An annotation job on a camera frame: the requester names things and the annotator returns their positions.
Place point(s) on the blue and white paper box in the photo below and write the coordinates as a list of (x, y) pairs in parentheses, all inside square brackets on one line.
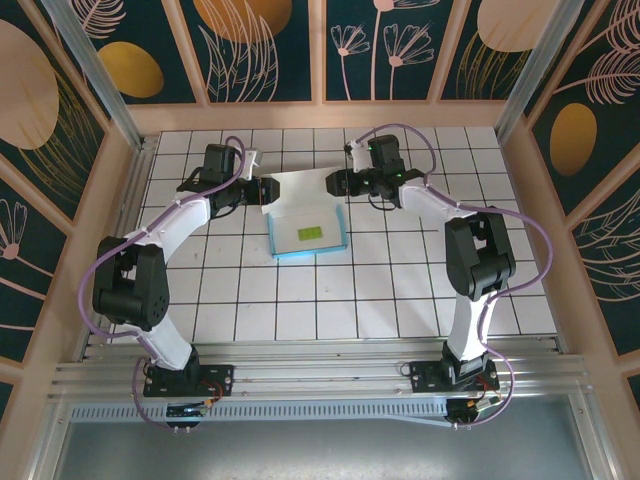
[(300, 190)]

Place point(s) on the green toy brick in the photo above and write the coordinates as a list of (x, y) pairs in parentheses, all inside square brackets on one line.
[(310, 233)]

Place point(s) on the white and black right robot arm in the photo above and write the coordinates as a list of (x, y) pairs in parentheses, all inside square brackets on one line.
[(467, 325)]

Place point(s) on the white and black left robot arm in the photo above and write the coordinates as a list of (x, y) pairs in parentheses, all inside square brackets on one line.
[(170, 345)]

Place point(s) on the grey metal sheet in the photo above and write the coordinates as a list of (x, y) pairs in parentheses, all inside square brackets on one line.
[(320, 450)]

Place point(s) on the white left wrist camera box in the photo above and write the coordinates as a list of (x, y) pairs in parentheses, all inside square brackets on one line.
[(252, 162)]

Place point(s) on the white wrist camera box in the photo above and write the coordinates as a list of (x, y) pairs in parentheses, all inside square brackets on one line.
[(252, 162), (359, 157)]

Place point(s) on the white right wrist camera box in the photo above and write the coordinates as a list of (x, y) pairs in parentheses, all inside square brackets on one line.
[(359, 157)]

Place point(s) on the aluminium side rail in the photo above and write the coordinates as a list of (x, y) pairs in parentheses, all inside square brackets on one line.
[(117, 240)]

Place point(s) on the aluminium frame post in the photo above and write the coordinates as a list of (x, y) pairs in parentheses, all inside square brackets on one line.
[(537, 75), (98, 75)]

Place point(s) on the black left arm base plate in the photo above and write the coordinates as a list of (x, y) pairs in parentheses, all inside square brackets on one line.
[(220, 375)]

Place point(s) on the aluminium front rail frame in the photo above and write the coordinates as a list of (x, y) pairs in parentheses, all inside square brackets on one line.
[(325, 375)]

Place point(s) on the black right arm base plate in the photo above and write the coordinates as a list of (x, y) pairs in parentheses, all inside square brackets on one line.
[(425, 375)]

